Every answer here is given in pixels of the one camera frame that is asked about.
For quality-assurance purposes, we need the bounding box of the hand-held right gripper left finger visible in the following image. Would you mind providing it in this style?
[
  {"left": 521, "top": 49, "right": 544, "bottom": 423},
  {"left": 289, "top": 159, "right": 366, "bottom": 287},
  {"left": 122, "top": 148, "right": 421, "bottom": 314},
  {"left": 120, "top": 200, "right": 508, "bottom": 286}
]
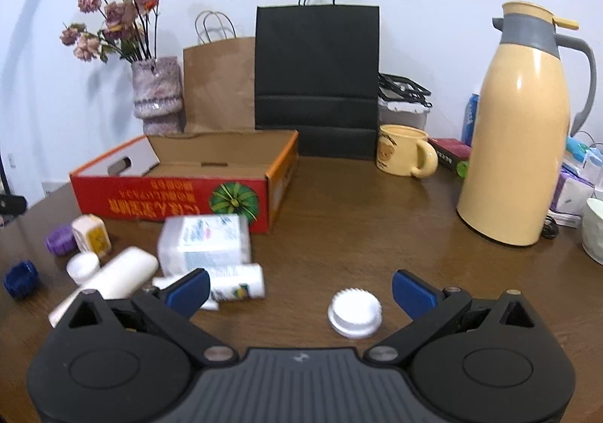
[{"left": 68, "top": 268, "right": 239, "bottom": 367}]

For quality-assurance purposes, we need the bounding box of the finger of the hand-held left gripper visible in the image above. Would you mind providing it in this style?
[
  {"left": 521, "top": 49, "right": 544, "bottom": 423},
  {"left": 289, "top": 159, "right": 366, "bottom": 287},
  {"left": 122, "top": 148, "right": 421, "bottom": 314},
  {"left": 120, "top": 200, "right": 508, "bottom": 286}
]
[{"left": 0, "top": 195, "right": 28, "bottom": 217}]

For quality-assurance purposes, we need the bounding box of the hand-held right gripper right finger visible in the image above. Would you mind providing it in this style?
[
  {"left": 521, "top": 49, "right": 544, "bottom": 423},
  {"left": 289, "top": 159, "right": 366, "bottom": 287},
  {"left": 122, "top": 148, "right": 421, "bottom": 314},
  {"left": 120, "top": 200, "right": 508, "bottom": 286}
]
[{"left": 370, "top": 270, "right": 535, "bottom": 365}]

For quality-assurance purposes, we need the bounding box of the translucent cotton swab box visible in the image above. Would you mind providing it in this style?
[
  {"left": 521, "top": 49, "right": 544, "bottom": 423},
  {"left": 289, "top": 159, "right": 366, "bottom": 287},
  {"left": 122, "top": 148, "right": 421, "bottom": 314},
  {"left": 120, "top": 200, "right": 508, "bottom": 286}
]
[{"left": 157, "top": 214, "right": 253, "bottom": 280}]

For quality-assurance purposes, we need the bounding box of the plain white oblong bottle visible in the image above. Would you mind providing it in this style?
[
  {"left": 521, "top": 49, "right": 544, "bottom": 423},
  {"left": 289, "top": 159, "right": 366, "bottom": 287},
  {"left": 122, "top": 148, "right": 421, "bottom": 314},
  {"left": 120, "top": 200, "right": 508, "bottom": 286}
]
[{"left": 48, "top": 247, "right": 159, "bottom": 328}]

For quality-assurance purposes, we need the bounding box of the red cardboard box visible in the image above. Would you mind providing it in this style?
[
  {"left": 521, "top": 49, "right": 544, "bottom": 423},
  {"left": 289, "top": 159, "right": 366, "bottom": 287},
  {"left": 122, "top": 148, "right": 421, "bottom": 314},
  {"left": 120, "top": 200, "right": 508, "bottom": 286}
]
[{"left": 70, "top": 130, "right": 300, "bottom": 235}]

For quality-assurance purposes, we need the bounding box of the white labelled bottle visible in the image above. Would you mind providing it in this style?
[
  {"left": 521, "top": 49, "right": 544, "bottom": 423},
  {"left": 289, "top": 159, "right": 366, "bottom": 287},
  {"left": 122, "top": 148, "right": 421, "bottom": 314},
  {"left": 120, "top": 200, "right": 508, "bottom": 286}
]
[{"left": 153, "top": 263, "right": 265, "bottom": 311}]

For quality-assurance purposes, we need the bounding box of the purple ribbed cap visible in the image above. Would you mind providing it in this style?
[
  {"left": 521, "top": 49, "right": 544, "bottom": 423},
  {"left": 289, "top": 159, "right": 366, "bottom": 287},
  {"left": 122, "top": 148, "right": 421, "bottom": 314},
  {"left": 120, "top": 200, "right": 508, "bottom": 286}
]
[{"left": 44, "top": 224, "right": 76, "bottom": 256}]

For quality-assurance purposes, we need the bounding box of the white ribbed lid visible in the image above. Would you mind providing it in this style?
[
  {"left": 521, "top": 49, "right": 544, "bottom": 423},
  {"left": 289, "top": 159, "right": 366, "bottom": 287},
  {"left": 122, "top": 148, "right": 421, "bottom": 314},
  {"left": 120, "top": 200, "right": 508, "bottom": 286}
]
[{"left": 327, "top": 287, "right": 382, "bottom": 339}]

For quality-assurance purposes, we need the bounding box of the dark blue ribbed cap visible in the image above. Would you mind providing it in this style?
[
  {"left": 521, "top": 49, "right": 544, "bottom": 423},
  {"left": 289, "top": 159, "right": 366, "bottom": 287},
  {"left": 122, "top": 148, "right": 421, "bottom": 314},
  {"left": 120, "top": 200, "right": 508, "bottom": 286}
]
[{"left": 4, "top": 261, "right": 38, "bottom": 300}]

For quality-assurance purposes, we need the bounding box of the small yellow-labelled bottle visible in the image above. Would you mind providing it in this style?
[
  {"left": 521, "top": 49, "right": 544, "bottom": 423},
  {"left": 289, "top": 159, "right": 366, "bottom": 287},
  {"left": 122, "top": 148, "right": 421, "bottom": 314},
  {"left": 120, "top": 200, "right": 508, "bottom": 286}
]
[{"left": 70, "top": 214, "right": 112, "bottom": 256}]

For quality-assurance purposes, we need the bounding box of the yellow bear mug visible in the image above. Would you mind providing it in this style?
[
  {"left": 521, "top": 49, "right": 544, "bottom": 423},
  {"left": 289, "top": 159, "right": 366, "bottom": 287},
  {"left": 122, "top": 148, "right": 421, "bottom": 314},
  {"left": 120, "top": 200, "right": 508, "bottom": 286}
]
[{"left": 376, "top": 124, "right": 439, "bottom": 179}]

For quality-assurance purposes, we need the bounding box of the dark red box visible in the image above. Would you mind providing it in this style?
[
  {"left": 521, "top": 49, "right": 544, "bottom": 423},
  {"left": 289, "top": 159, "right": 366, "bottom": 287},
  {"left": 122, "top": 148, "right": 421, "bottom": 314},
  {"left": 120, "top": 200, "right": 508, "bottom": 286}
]
[{"left": 428, "top": 138, "right": 472, "bottom": 172}]

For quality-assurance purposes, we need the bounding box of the white plastic container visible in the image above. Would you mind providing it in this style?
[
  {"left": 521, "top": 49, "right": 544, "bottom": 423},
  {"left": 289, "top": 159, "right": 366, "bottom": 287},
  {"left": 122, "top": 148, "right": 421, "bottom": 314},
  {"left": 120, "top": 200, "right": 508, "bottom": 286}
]
[{"left": 378, "top": 100, "right": 429, "bottom": 132}]

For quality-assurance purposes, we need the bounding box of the cream thermos carafe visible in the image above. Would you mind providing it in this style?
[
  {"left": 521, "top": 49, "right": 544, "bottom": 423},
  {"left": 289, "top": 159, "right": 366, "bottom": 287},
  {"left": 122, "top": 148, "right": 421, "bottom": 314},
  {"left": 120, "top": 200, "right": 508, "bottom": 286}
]
[{"left": 456, "top": 1, "right": 597, "bottom": 247}]

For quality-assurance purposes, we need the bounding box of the blue drink can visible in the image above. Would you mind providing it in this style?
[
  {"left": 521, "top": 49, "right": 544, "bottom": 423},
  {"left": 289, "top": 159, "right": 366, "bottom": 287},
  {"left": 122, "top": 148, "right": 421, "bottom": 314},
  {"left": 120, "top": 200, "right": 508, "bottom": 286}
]
[{"left": 462, "top": 93, "right": 480, "bottom": 147}]

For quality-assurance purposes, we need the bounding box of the mottled pink ceramic vase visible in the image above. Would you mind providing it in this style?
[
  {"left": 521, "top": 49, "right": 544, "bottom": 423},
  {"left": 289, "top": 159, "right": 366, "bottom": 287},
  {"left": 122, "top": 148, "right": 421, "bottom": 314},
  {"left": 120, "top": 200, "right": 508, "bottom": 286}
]
[{"left": 131, "top": 56, "right": 184, "bottom": 135}]

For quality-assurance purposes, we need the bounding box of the white purple tissue pack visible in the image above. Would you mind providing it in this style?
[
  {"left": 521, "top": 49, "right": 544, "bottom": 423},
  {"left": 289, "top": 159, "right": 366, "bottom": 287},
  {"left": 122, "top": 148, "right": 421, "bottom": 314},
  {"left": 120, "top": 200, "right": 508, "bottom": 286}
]
[{"left": 552, "top": 169, "right": 595, "bottom": 219}]

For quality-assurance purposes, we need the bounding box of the white bowl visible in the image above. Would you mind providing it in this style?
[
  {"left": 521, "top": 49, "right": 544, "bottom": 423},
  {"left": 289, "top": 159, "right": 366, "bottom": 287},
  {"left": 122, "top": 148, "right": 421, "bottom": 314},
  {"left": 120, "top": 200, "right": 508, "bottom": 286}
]
[{"left": 581, "top": 198, "right": 603, "bottom": 266}]

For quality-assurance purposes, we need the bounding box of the brown paper bag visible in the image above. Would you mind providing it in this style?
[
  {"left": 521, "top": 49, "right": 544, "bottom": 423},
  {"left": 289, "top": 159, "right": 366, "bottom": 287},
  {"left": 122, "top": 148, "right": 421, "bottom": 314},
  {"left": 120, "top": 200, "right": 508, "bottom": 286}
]
[{"left": 183, "top": 11, "right": 257, "bottom": 134}]

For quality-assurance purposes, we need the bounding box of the teal tissue pack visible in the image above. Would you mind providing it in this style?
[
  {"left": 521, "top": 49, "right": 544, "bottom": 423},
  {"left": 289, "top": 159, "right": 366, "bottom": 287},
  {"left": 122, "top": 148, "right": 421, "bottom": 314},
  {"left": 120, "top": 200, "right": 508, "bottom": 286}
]
[{"left": 563, "top": 135, "right": 603, "bottom": 179}]

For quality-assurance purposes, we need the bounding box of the black paper bag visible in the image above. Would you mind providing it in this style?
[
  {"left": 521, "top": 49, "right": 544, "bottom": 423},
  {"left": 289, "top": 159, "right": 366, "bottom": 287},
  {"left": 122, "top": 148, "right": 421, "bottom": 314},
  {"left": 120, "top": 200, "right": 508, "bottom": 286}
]
[{"left": 254, "top": 0, "right": 381, "bottom": 161}]

